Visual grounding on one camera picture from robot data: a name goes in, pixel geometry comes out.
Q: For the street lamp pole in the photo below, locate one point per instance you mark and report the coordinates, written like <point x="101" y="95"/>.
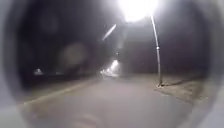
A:
<point x="157" y="50"/>

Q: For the grey asphalt road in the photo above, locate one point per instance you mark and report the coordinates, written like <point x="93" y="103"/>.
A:
<point x="110" y="103"/>

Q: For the grass verge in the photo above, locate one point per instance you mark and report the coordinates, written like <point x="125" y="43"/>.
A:
<point x="50" y="88"/>
<point x="186" y="88"/>

